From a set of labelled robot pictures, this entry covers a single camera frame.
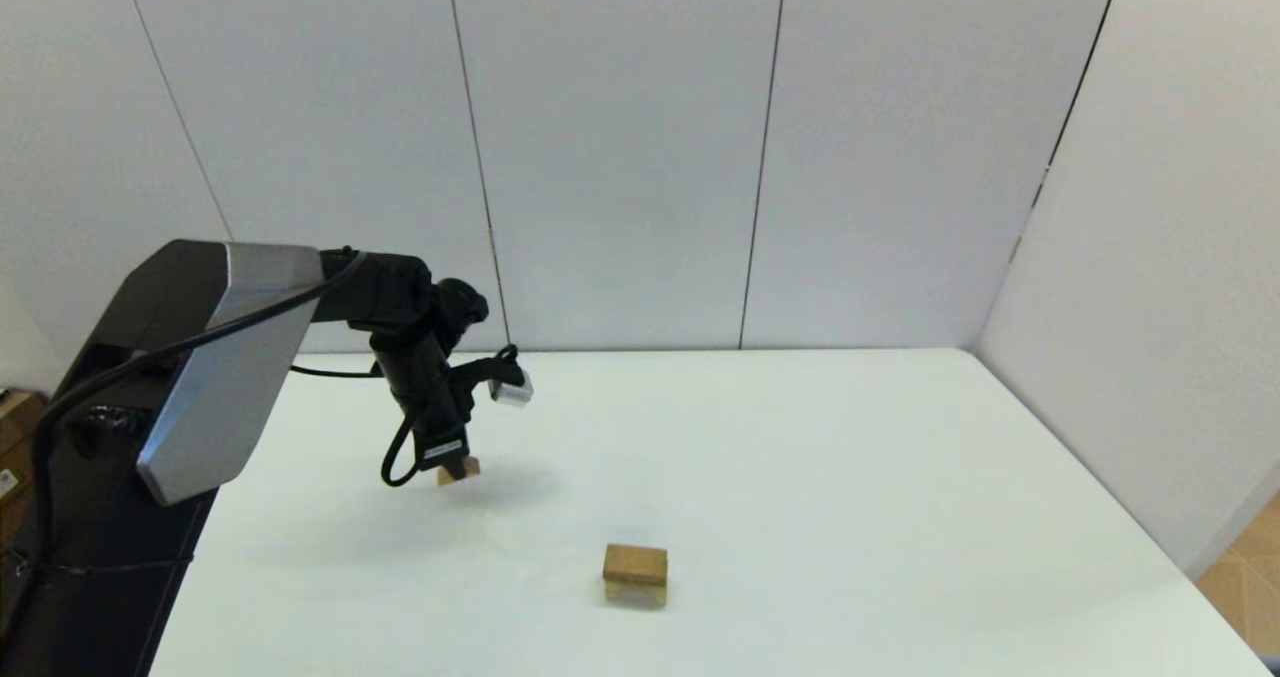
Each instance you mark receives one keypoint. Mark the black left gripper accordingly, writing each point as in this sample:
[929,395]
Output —
[440,432]

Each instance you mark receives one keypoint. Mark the triangular wooden building block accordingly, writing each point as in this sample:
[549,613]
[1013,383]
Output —
[445,474]

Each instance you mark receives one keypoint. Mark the rectangular wooden building block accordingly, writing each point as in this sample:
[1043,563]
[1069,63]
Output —
[635,563]

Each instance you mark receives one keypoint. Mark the arched wooden building block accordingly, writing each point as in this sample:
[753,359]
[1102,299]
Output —
[636,595]

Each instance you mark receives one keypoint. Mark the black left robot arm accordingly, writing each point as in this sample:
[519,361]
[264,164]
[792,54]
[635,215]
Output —
[230,357]

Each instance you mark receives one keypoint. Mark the small brown cardboard box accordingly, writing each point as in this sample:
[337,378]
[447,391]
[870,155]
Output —
[12,407]

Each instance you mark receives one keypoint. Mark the labelled brown cardboard box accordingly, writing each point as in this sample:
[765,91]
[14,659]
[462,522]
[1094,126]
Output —
[8,487]

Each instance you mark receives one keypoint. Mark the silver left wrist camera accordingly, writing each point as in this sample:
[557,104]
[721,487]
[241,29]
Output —
[512,391]

